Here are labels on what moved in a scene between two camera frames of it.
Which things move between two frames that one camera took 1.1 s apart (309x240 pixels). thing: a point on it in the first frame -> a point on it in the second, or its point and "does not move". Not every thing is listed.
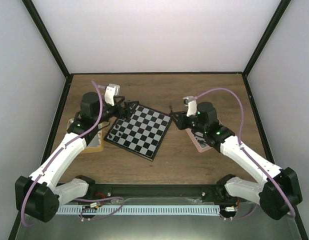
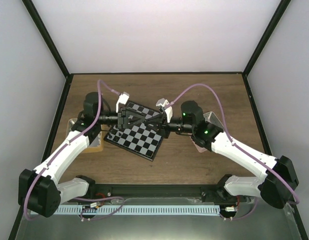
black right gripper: [180, 124] -> [163, 126]
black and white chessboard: [141, 133] does not move
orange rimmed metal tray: [95, 144] does not move
